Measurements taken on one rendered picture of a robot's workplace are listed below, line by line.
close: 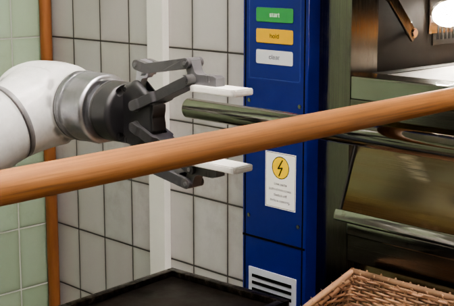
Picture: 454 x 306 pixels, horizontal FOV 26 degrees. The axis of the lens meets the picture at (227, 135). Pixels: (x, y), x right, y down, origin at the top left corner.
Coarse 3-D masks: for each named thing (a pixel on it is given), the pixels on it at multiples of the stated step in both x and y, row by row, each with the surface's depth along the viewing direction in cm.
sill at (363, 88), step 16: (352, 80) 169; (368, 80) 167; (384, 80) 164; (400, 80) 162; (416, 80) 162; (432, 80) 162; (352, 96) 169; (368, 96) 167; (384, 96) 165; (400, 96) 162
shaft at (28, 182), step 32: (416, 96) 124; (448, 96) 128; (256, 128) 103; (288, 128) 106; (320, 128) 109; (352, 128) 114; (64, 160) 86; (96, 160) 88; (128, 160) 90; (160, 160) 93; (192, 160) 96; (0, 192) 80; (32, 192) 83; (64, 192) 86
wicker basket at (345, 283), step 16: (352, 272) 169; (368, 272) 167; (336, 288) 166; (352, 288) 169; (368, 288) 166; (384, 288) 165; (400, 288) 162; (416, 288) 160; (304, 304) 161; (320, 304) 163; (336, 304) 168; (352, 304) 168; (368, 304) 166; (384, 304) 164; (400, 304) 162; (416, 304) 160; (432, 304) 158; (448, 304) 156
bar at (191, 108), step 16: (192, 112) 143; (208, 112) 141; (224, 112) 138; (240, 112) 136; (256, 112) 135; (272, 112) 133; (288, 112) 132; (368, 128) 121; (384, 128) 120; (400, 128) 119; (352, 144) 124; (368, 144) 121; (384, 144) 119; (400, 144) 118; (416, 144) 116; (432, 144) 114; (448, 144) 113; (448, 160) 114
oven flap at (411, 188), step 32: (416, 128) 165; (384, 160) 167; (416, 160) 163; (352, 192) 170; (384, 192) 166; (416, 192) 162; (448, 192) 158; (384, 224) 162; (416, 224) 160; (448, 224) 156
